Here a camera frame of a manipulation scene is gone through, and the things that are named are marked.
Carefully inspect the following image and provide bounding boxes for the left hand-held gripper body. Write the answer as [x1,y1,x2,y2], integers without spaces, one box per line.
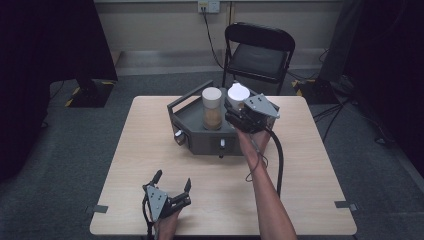
[142,184,192,223]

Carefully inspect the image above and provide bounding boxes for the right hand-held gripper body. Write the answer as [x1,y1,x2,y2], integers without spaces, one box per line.
[224,93,281,135]

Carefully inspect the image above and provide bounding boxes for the clear jar white lid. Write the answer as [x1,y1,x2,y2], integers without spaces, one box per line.
[227,82,252,112]

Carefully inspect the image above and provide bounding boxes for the clear jar grey lid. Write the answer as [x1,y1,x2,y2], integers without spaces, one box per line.
[201,86,224,131]

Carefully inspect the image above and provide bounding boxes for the dark grey corner rack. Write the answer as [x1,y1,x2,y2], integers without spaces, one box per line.
[166,79,281,160]

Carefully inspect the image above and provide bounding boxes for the person's left hand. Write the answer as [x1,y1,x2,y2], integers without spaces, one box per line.
[153,209,181,240]

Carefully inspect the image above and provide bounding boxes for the person's right hand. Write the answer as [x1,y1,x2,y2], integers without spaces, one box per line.
[236,127,272,158]

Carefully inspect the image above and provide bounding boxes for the black folding chair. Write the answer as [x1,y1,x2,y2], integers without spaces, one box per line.
[221,21,297,96]

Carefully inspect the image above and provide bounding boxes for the grey table edge clip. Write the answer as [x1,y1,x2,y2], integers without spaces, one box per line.
[84,204,110,215]
[334,200,360,212]

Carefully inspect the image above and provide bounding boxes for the black stand base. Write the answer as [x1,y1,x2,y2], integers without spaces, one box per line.
[64,77,117,109]
[291,77,340,106]

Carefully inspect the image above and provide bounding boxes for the black curtain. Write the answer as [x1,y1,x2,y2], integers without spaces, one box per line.
[318,0,424,178]
[0,0,119,183]

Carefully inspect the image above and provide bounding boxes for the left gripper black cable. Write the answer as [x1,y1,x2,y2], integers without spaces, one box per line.
[141,195,157,240]

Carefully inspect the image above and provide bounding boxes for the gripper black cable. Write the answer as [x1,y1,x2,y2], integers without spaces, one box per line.
[265,127,285,198]
[141,195,157,240]

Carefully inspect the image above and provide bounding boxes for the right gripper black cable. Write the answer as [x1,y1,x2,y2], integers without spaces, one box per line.
[265,127,285,198]

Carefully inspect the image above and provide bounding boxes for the black wall socket cable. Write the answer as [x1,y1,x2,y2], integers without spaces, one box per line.
[200,6,225,70]

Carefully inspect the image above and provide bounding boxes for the black floor cables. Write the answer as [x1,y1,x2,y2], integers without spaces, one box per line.
[312,74,389,146]

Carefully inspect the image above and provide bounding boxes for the white wall socket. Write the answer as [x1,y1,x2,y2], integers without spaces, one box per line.
[197,0,221,15]

